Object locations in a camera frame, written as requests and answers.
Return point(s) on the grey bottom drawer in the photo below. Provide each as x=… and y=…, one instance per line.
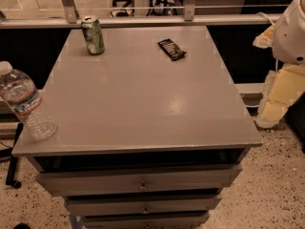
x=146, y=221

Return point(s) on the green soda can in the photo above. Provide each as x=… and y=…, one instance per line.
x=92, y=33

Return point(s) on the clear plastic water bottle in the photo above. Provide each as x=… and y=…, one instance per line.
x=20, y=94

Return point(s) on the grey top drawer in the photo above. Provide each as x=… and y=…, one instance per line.
x=138, y=180

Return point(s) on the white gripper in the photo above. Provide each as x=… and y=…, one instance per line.
x=290, y=37

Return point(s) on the black rxbar chocolate wrapper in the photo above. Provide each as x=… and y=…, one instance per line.
x=171, y=49

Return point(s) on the metal railing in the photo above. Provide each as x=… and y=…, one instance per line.
x=36, y=14

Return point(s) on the black stand leg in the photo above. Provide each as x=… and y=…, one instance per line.
x=10, y=180

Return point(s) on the grey middle drawer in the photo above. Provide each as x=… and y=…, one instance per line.
x=142, y=206

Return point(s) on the grey drawer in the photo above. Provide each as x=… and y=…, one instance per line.
x=146, y=221
x=142, y=206
x=138, y=180

